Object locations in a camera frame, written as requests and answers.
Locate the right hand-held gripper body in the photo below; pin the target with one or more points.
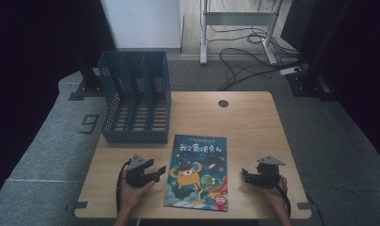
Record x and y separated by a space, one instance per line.
268 177

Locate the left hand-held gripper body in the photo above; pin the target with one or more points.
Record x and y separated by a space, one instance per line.
136 175

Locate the blue plastic file organizer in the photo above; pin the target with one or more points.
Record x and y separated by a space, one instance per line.
134 135

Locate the colourful children's picture book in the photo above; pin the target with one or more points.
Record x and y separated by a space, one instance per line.
196 175

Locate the person's left hand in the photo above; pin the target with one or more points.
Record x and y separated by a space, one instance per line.
130 196

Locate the person's right hand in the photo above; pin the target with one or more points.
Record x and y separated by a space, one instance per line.
277 197

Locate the black metal stand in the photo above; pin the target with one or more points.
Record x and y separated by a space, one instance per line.
90 83
310 83

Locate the white power strip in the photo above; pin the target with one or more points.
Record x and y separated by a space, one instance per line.
290 71

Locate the white panel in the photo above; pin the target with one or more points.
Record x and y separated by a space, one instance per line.
144 25

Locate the white metal desk frame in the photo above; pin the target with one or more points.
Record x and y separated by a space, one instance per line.
238 18

